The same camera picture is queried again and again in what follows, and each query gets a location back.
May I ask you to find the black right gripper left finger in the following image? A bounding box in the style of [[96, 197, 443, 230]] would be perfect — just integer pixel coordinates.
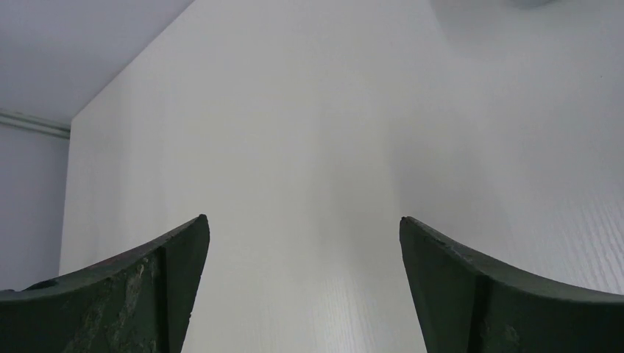
[[1, 215, 210, 352]]

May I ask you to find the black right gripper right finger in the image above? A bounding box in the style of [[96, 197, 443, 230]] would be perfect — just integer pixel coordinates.
[[400, 217, 623, 352]]

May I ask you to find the grey aluminium corner post left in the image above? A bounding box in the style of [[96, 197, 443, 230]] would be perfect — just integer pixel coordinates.
[[1, 110, 71, 140]]

